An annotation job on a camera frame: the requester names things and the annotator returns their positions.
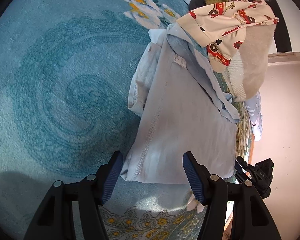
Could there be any teal floral bed blanket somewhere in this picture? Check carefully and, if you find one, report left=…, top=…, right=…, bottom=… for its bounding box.
left=0, top=0, right=254, bottom=240

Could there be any light blue sweatshirt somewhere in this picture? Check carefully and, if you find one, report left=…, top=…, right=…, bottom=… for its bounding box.
left=121, top=23, right=240, bottom=184

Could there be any beige fuzzy sweater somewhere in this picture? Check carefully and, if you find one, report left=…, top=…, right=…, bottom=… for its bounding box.
left=222, top=25, right=276, bottom=102

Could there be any cream car print garment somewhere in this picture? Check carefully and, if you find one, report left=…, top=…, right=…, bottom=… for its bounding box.
left=177, top=0, right=279, bottom=73

